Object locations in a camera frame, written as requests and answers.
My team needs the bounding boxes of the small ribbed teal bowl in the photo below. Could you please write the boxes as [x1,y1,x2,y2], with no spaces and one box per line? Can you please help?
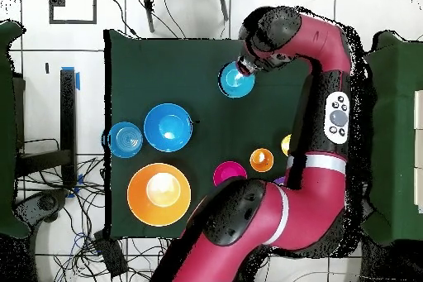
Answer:
[217,60,256,99]

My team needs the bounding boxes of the large blue bowl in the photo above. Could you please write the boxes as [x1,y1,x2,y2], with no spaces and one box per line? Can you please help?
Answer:
[143,103,193,153]

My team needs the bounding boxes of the shallow blue bowl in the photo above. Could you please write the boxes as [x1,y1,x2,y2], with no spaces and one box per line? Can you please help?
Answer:
[107,121,144,159]

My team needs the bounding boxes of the white boxes stack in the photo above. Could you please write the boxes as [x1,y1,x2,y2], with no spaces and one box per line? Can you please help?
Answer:
[413,89,423,214]

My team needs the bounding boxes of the dark green tablecloth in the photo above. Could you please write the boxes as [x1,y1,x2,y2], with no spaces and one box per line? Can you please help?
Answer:
[103,29,315,240]

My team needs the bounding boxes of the yellow cup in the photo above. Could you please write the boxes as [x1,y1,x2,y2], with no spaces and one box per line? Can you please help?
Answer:
[280,133,292,157]

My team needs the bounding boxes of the orange cup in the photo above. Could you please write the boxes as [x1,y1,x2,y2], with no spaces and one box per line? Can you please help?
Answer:
[249,147,274,173]

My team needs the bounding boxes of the pink red bowl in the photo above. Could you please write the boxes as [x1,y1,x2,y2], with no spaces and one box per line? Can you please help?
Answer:
[212,160,248,187]

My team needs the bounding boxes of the green cloth side table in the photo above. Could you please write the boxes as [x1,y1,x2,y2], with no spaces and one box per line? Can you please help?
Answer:
[0,20,29,239]
[361,29,423,246]

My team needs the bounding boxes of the large yellow bowl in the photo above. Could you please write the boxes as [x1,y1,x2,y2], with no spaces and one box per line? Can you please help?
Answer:
[126,162,192,227]

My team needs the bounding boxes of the black stand bar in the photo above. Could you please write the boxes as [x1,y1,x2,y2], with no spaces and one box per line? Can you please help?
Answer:
[16,68,78,190]

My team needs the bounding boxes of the black power box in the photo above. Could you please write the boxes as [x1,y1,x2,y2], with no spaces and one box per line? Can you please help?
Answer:
[93,230,129,279]

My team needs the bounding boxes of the dark grey chair with knob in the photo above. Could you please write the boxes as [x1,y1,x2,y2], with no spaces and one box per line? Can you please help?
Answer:
[12,188,70,228]

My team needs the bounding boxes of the tangle of black cables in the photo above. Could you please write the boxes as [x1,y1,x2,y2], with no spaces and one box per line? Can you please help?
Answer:
[16,137,179,282]

